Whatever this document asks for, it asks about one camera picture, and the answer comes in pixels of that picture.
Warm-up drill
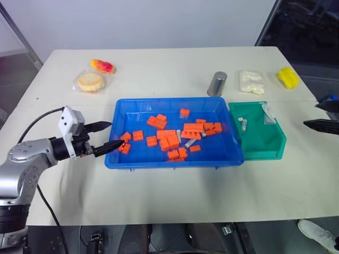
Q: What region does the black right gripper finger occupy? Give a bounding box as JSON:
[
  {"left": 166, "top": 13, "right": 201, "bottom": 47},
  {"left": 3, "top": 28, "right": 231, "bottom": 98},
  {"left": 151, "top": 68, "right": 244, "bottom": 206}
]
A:
[
  {"left": 303, "top": 119, "right": 339, "bottom": 135},
  {"left": 315, "top": 101, "right": 339, "bottom": 113}
]

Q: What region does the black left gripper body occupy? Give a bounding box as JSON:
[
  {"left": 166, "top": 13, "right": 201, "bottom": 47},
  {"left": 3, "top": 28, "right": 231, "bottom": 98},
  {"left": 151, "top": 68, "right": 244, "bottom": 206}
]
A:
[{"left": 71, "top": 125, "right": 96, "bottom": 159}]

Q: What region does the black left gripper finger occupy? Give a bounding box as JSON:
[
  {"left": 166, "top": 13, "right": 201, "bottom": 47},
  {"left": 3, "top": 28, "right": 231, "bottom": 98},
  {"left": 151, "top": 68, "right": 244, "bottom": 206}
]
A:
[
  {"left": 84, "top": 121, "right": 112, "bottom": 133},
  {"left": 91, "top": 140, "right": 126, "bottom": 158}
]

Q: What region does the blue plastic tray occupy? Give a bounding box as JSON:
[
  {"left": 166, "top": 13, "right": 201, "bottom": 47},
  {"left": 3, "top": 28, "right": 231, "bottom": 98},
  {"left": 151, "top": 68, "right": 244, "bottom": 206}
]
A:
[{"left": 104, "top": 96, "right": 245, "bottom": 170}]

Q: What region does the round bread in clear bag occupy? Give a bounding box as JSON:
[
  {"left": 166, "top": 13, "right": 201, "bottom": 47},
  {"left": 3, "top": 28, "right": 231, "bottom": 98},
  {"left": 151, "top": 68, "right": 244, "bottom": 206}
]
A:
[{"left": 72, "top": 69, "right": 107, "bottom": 94}]

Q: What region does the yellow sponge object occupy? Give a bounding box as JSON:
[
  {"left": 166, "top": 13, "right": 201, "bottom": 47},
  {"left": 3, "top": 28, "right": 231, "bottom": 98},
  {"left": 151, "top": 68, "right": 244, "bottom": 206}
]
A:
[{"left": 276, "top": 67, "right": 300, "bottom": 90}]

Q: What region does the white label card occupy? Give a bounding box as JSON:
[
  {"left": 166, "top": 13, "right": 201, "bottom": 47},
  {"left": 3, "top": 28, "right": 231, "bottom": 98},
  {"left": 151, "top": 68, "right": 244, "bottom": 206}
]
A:
[{"left": 261, "top": 103, "right": 276, "bottom": 125}]

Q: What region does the red yellow toy mango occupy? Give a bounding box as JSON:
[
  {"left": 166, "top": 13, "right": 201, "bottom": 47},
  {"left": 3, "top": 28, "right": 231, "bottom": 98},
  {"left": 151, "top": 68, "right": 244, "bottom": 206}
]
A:
[{"left": 90, "top": 59, "right": 117, "bottom": 75}]

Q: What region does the green plastic bin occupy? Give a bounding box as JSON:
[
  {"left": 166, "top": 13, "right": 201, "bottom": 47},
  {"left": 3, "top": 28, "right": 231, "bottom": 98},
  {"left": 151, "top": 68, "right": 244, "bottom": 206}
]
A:
[{"left": 228, "top": 101, "right": 288, "bottom": 161}]

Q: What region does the white packet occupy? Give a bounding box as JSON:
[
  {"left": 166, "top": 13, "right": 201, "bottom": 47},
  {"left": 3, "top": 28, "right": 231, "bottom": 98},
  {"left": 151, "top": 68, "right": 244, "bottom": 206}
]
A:
[{"left": 238, "top": 69, "right": 266, "bottom": 95}]

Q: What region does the large orange building block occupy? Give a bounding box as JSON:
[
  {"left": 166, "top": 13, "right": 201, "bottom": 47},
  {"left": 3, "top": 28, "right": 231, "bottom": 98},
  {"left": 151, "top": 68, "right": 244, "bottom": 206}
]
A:
[{"left": 183, "top": 123, "right": 204, "bottom": 133}]

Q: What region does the white shoe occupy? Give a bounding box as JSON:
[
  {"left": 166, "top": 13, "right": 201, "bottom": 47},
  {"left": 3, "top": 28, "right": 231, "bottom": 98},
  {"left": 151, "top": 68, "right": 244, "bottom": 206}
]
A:
[{"left": 297, "top": 219, "right": 339, "bottom": 252}]

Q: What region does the silver metal can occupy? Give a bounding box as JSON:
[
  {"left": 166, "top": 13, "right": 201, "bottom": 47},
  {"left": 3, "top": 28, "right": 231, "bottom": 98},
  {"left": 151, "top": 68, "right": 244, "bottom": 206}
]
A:
[{"left": 207, "top": 71, "right": 228, "bottom": 97}]

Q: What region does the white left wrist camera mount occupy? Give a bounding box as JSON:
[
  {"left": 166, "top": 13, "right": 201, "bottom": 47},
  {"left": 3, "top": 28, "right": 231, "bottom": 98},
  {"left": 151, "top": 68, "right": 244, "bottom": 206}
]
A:
[{"left": 58, "top": 106, "right": 86, "bottom": 159}]

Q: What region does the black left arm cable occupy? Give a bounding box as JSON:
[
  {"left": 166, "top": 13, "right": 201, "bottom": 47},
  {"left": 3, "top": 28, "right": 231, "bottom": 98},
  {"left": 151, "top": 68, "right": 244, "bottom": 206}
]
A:
[{"left": 17, "top": 106, "right": 68, "bottom": 254}]

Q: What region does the black bracket under table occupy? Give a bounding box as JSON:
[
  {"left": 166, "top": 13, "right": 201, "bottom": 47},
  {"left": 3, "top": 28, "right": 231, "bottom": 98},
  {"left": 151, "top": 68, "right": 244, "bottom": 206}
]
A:
[{"left": 85, "top": 230, "right": 104, "bottom": 254}]

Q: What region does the grey window frame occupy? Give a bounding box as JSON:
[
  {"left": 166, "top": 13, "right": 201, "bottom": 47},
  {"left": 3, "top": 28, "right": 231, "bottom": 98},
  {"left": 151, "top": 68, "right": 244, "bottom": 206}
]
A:
[{"left": 254, "top": 0, "right": 283, "bottom": 48}]

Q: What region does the grey metal frame post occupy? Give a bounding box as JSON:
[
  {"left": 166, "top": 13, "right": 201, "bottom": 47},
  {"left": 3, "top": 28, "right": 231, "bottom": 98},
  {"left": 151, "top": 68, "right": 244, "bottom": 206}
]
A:
[{"left": 0, "top": 0, "right": 43, "bottom": 67}]

